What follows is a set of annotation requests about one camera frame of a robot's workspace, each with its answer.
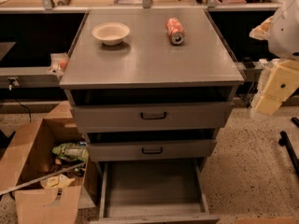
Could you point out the green chip bag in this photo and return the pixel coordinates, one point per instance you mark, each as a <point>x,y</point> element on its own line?
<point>71,152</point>

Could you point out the black metal stand leg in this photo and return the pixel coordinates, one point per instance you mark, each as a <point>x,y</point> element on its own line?
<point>285,141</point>

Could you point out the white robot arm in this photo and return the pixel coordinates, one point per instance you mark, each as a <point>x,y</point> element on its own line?
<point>283,42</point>

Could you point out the yellow snack packet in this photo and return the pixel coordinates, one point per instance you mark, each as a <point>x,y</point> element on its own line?
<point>57,181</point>

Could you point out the grey open bottom drawer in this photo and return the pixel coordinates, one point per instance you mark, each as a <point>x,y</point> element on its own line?
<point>153,192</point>

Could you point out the white paper bowl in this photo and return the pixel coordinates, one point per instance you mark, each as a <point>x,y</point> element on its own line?
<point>111,33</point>

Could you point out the grey drawer cabinet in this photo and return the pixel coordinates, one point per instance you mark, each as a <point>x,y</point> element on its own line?
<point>146,68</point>

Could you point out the brown cardboard box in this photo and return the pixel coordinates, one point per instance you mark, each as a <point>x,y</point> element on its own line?
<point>29,156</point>

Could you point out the grey middle drawer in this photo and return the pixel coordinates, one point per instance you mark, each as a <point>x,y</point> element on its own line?
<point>151,150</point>

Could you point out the grey top drawer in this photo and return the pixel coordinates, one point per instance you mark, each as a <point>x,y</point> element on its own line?
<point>151,117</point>

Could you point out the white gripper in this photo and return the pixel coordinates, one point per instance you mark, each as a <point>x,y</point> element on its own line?
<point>286,32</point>

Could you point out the white power strip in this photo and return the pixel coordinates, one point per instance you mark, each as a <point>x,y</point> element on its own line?
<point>267,63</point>

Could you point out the long grey metal bar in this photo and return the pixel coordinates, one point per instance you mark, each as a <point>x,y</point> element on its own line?
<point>31,182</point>

